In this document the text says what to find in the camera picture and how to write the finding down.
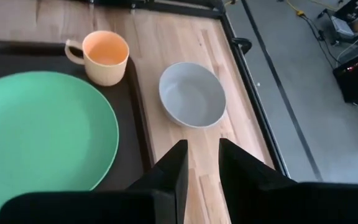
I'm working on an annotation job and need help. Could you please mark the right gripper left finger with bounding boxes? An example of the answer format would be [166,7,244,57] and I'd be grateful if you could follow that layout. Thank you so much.
[0,139,189,224]

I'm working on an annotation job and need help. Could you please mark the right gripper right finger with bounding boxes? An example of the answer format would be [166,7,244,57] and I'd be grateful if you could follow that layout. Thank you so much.
[218,138,358,224]

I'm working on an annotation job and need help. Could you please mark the green plastic plate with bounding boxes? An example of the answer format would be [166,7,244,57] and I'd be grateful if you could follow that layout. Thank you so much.
[0,70,120,218]

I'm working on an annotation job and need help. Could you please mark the grey plastic bowl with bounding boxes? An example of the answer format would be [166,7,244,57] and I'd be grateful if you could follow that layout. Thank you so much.
[158,61,227,129]

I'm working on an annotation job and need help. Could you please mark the peach plastic mug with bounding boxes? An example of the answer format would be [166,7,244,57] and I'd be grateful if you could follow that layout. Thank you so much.
[64,30,130,87]

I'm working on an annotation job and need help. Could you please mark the dark brown serving tray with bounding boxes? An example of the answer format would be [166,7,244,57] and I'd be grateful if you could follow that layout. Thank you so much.
[0,39,155,224]

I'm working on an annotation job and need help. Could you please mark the black computer case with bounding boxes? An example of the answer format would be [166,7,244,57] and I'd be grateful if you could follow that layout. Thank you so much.
[333,46,358,105]

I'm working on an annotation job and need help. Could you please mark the black aluminium table frame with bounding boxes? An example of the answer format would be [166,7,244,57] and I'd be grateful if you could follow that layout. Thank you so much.
[82,0,291,180]

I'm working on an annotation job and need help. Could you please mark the black frame handle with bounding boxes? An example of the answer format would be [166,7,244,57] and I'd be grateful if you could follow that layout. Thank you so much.
[232,37,253,55]

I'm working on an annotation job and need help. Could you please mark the black floor cable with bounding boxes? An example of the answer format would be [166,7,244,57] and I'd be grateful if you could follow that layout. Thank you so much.
[301,14,336,68]

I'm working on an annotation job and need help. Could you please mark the yellow floor cable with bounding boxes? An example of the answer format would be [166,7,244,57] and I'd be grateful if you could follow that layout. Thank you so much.
[286,0,306,17]

